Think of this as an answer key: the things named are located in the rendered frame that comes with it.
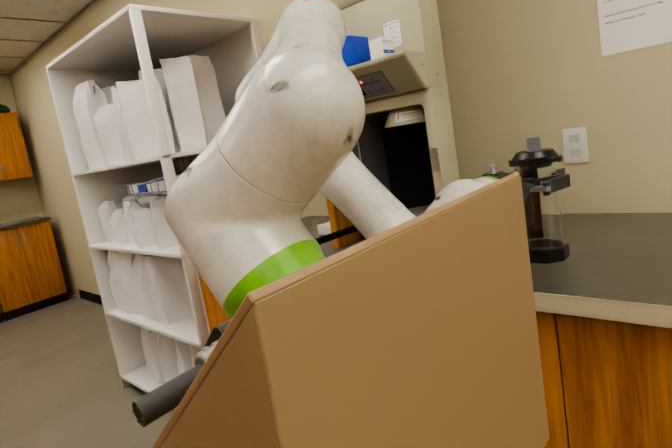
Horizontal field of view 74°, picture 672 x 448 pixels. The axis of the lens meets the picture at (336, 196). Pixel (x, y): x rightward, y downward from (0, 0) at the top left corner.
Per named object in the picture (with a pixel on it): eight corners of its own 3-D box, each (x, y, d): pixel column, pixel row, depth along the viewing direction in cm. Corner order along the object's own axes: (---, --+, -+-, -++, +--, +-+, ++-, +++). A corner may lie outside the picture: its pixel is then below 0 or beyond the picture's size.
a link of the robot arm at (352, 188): (301, 124, 79) (336, 114, 88) (275, 168, 86) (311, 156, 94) (451, 276, 71) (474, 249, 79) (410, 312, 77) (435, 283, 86)
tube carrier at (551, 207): (527, 244, 107) (518, 156, 105) (576, 246, 100) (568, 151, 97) (510, 257, 99) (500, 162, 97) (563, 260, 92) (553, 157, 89)
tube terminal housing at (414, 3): (404, 223, 174) (375, 20, 164) (484, 224, 152) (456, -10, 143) (366, 241, 156) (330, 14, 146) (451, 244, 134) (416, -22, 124)
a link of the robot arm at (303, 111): (280, 38, 37) (304, -27, 83) (192, 176, 44) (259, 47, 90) (398, 121, 42) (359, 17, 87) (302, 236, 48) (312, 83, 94)
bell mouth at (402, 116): (402, 125, 158) (400, 109, 158) (448, 117, 147) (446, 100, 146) (373, 129, 145) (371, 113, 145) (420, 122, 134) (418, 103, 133)
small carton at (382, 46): (382, 62, 133) (379, 41, 133) (395, 58, 130) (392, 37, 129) (371, 62, 130) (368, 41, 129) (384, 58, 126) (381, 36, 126)
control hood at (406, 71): (345, 106, 150) (340, 76, 148) (430, 86, 128) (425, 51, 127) (322, 108, 141) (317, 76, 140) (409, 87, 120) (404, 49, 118)
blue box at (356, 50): (348, 73, 145) (344, 45, 144) (372, 66, 138) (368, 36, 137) (328, 73, 138) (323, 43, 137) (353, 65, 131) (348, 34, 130)
